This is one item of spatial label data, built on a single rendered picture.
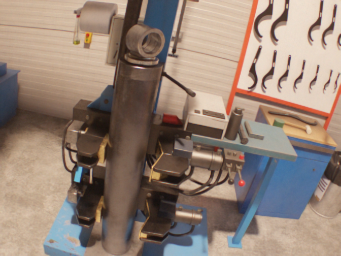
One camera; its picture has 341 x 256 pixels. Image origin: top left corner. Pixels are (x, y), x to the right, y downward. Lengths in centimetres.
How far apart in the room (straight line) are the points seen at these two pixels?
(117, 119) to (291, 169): 180
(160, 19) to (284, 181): 186
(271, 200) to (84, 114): 196
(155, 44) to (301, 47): 246
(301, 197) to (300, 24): 195
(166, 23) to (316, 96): 257
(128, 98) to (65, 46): 242
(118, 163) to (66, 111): 249
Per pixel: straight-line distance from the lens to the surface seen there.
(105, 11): 228
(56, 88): 394
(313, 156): 283
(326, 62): 383
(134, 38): 138
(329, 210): 349
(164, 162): 157
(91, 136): 169
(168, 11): 179
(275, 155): 191
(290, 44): 359
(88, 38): 356
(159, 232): 183
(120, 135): 151
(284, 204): 307
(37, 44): 392
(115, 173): 163
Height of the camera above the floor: 185
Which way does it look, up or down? 26 degrees down
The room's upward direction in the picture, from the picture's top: 13 degrees clockwise
